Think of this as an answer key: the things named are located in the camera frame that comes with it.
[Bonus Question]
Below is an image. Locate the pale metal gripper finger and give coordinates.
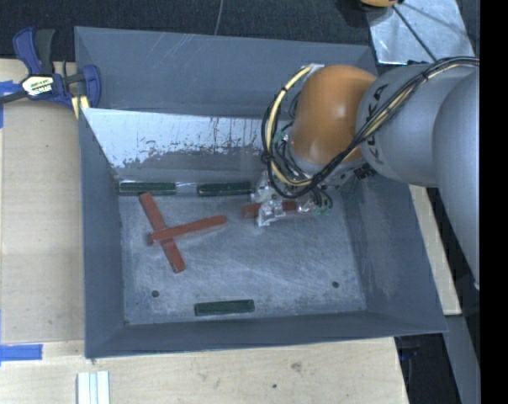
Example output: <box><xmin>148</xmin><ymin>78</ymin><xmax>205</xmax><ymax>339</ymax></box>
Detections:
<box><xmin>255</xmin><ymin>172</ymin><xmax>281</xmax><ymax>204</ymax></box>
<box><xmin>256</xmin><ymin>202</ymin><xmax>287</xmax><ymax>228</ymax></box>

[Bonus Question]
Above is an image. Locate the red-brown block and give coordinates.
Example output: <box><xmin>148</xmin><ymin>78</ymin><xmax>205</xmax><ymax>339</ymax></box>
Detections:
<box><xmin>146</xmin><ymin>215</ymin><xmax>229</xmax><ymax>246</ymax></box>
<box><xmin>241</xmin><ymin>199</ymin><xmax>299</xmax><ymax>220</ymax></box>
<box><xmin>138</xmin><ymin>191</ymin><xmax>187</xmax><ymax>274</ymax></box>

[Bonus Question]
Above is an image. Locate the dark green flat block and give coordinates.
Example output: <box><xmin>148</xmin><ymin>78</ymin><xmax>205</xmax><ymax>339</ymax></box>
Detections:
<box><xmin>196</xmin><ymin>181</ymin><xmax>254</xmax><ymax>198</ymax></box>
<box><xmin>193</xmin><ymin>299</ymin><xmax>256</xmax><ymax>317</ymax></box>
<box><xmin>118</xmin><ymin>182</ymin><xmax>177</xmax><ymax>196</ymax></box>

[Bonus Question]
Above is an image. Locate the grey metal bin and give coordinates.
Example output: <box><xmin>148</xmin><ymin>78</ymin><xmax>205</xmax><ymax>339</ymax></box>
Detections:
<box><xmin>73</xmin><ymin>25</ymin><xmax>449</xmax><ymax>359</ymax></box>

